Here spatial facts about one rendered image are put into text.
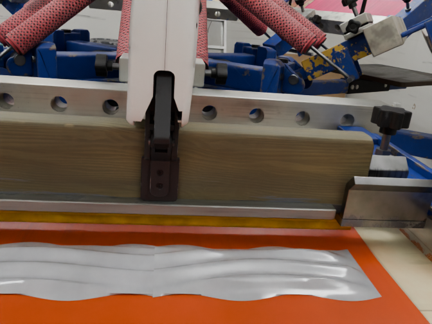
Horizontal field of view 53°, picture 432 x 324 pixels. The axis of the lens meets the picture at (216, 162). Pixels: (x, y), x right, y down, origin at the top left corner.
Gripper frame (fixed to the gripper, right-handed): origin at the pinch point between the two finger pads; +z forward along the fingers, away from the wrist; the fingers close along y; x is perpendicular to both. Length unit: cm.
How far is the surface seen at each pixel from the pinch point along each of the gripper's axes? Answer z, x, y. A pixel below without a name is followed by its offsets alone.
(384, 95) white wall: 52, 199, -333
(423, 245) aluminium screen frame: 5.4, 25.2, 3.3
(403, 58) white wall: 16, 199, -315
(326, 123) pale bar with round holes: 0.6, 24.0, -22.4
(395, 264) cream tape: 6.1, 21.3, 5.4
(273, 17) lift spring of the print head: -13, 23, -62
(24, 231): 6.0, -11.8, 0.9
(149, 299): 6.0, -0.4, 10.4
